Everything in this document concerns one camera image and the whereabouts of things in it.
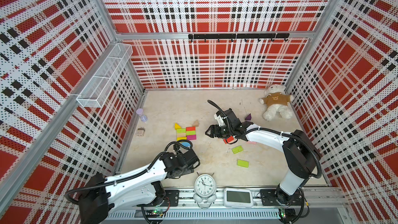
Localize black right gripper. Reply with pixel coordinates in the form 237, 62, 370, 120
205, 125, 233, 139

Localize natural wood rectangular block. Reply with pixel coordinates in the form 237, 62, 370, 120
177, 133, 187, 138

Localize magenta rectangular block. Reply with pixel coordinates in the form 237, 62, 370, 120
186, 135, 197, 141

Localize natural wood triangle block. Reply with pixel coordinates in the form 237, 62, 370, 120
192, 120, 200, 127

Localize yellow triangle block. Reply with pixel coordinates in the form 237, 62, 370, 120
174, 123, 181, 130

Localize blue rectangular block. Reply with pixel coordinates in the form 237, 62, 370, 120
181, 142, 191, 148

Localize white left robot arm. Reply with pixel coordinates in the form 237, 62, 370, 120
64, 140, 200, 224

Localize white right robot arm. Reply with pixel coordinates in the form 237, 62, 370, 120
205, 100, 322, 206

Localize purple triangle block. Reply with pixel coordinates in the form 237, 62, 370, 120
245, 114, 252, 121

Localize white twin-bell alarm clock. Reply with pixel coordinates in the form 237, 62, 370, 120
193, 174, 217, 209

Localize white teddy bear brown shirt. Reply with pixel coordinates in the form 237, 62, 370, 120
259, 85, 294, 121

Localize purple sand hourglass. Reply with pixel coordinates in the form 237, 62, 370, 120
136, 108, 148, 122

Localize white digital clock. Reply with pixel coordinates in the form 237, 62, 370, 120
223, 188, 254, 208

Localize small wooden toy left wall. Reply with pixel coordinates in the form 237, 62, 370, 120
136, 128, 145, 136

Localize black wall hook rail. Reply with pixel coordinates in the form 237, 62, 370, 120
188, 33, 290, 41

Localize white wire mesh basket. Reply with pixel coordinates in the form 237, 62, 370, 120
77, 43, 132, 108

